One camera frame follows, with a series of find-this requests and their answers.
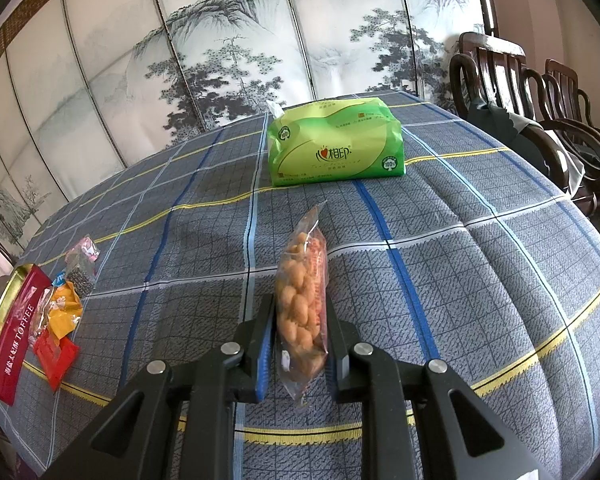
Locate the landscape painted folding screen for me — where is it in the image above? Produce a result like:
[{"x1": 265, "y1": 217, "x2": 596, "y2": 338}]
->
[{"x1": 0, "y1": 0, "x2": 487, "y2": 253}]

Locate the dark cloth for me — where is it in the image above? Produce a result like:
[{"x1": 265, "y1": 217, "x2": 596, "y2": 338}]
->
[{"x1": 467, "y1": 97, "x2": 587, "y2": 197}]

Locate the red snack packet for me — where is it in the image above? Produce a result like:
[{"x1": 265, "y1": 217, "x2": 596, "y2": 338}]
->
[{"x1": 32, "y1": 332, "x2": 80, "y2": 392}]

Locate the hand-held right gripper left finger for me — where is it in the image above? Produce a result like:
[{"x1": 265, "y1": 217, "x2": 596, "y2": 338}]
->
[{"x1": 40, "y1": 294, "x2": 277, "y2": 480}]

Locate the grey plaid tablecloth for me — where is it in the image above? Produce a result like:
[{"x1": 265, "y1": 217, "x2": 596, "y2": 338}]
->
[{"x1": 0, "y1": 91, "x2": 600, "y2": 480}]

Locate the green tissue pack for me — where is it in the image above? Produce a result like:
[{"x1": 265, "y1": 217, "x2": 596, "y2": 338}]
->
[{"x1": 266, "y1": 96, "x2": 407, "y2": 187}]

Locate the clear coated peanut bag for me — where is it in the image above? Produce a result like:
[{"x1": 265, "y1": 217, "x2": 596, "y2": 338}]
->
[{"x1": 274, "y1": 201, "x2": 330, "y2": 402}]

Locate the orange snack packet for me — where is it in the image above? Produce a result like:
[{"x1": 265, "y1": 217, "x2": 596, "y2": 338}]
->
[{"x1": 44, "y1": 280, "x2": 84, "y2": 342}]

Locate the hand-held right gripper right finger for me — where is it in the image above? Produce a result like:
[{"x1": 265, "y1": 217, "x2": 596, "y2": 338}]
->
[{"x1": 324, "y1": 300, "x2": 556, "y2": 480}]

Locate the sunflower seed packet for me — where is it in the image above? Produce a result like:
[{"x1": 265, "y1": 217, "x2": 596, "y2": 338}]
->
[{"x1": 62, "y1": 235, "x2": 102, "y2": 297}]

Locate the dark wooden armchair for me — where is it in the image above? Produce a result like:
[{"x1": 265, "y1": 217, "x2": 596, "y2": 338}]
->
[
  {"x1": 449, "y1": 31, "x2": 573, "y2": 196},
  {"x1": 537, "y1": 58, "x2": 600, "y2": 216}
]

